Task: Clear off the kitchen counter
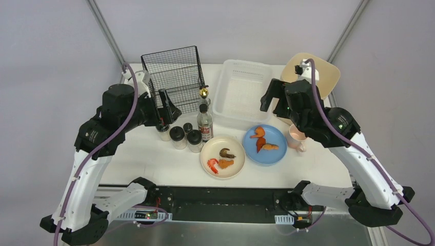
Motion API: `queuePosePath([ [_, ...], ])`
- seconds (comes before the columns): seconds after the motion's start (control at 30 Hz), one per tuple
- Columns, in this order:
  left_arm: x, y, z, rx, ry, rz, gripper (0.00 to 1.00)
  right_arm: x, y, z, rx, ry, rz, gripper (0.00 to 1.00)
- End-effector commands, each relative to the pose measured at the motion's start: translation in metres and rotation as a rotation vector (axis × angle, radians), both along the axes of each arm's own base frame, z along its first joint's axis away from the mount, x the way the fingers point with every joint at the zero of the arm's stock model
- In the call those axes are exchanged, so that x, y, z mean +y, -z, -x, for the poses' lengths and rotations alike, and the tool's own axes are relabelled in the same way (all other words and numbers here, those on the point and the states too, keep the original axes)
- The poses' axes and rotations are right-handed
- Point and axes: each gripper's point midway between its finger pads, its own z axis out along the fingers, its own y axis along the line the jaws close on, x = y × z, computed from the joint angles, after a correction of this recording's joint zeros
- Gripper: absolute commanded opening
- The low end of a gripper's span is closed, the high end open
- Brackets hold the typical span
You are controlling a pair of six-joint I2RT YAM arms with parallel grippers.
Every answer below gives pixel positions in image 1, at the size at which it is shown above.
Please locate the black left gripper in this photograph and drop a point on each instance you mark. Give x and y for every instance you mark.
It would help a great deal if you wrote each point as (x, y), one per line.
(162, 110)

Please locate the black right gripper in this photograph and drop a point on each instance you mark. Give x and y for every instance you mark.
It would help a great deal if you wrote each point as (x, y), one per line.
(276, 95)

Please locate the spice jar black lid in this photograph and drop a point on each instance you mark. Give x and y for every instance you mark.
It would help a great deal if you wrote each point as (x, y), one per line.
(195, 142)
(163, 132)
(178, 137)

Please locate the dark sauce bottle red label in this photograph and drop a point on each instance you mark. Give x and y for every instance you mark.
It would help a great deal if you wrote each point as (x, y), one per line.
(205, 122)

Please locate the clear bottle gold spout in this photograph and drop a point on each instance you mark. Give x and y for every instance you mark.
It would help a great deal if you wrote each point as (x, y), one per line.
(204, 96)

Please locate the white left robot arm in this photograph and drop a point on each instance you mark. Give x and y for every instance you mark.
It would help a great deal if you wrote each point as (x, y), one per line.
(79, 219)

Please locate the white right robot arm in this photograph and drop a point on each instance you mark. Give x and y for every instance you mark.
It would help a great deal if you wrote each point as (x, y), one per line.
(375, 200)

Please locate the small dark taped spice jar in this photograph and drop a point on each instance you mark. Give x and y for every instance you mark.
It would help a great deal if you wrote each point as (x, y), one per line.
(187, 127)

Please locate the blue round plate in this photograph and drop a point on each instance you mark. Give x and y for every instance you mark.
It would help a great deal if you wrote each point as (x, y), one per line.
(264, 157)

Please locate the white plastic perforated basket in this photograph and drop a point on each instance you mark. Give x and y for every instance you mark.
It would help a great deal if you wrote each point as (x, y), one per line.
(240, 86)

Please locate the pink cup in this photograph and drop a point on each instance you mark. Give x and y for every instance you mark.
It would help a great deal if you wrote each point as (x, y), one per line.
(296, 139)

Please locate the orange fried toy food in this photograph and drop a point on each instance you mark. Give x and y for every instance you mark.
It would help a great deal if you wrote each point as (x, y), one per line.
(269, 147)

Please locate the cream round plate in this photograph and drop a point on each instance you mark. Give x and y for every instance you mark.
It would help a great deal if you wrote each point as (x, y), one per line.
(211, 150)

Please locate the red toy shrimp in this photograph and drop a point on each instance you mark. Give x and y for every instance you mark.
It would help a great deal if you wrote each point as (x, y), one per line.
(211, 164)

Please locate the brown toy shrimp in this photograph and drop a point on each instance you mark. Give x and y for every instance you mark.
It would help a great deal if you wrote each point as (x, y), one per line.
(224, 153)

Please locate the orange fried food piece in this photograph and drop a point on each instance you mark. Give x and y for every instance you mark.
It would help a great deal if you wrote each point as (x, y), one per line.
(223, 163)

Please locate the black wire basket rack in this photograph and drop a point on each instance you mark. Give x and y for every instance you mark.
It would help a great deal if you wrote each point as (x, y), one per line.
(179, 72)

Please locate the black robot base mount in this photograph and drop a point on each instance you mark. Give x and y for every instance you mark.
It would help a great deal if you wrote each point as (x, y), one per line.
(238, 205)

